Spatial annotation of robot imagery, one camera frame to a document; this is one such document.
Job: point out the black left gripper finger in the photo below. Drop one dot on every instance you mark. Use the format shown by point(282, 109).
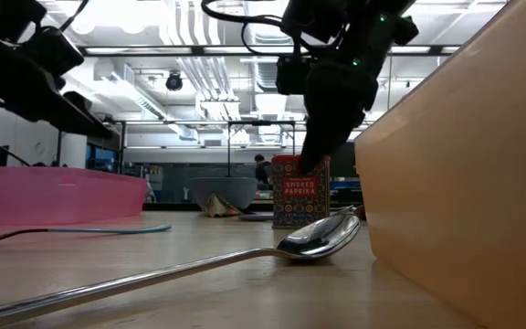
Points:
point(66, 116)
point(80, 101)

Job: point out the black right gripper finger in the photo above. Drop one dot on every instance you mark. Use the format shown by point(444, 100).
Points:
point(331, 132)

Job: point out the smoked paprika patterned tin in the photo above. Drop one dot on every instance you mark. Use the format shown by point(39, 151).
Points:
point(299, 201)

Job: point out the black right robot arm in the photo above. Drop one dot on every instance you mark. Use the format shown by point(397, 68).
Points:
point(372, 27)

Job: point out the blue background table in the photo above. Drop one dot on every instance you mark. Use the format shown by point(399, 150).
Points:
point(343, 185)

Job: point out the person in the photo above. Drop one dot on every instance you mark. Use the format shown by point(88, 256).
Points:
point(262, 171)

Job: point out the pink plastic bin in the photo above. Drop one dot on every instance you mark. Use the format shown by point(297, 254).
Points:
point(53, 196)

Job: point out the black ceiling spotlight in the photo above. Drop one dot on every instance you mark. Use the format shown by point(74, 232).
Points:
point(174, 82)

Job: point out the large polished steel spoon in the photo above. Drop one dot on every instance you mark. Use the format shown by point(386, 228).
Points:
point(318, 237)

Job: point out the grey-blue bowl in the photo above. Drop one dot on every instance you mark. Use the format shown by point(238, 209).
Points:
point(226, 189)

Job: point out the brown crumpled food packet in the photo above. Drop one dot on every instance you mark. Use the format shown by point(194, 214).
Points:
point(219, 208)

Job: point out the orange plastic bin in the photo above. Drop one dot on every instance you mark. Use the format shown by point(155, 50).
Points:
point(464, 183)

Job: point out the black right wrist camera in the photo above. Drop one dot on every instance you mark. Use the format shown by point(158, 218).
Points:
point(292, 75)

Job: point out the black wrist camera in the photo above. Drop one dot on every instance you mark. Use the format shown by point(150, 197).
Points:
point(53, 52)
point(292, 75)

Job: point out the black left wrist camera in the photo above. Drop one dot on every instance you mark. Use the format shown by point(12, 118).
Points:
point(53, 52)

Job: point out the black background workstation frame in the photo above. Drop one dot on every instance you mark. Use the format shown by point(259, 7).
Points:
point(228, 137)

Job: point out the black overhead frame bar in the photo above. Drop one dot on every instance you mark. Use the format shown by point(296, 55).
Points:
point(194, 50)

